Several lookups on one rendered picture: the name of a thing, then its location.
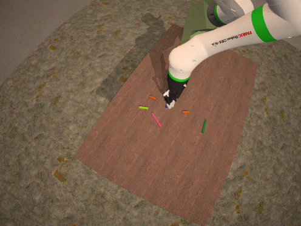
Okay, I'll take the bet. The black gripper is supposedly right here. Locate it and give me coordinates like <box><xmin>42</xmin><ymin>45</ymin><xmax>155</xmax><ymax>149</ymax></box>
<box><xmin>162</xmin><ymin>84</ymin><xmax>185</xmax><ymax>109</ymax></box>

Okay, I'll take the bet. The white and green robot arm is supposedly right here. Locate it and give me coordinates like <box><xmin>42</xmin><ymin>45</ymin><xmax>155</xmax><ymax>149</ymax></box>
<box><xmin>167</xmin><ymin>0</ymin><xmax>301</xmax><ymax>89</ymax></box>

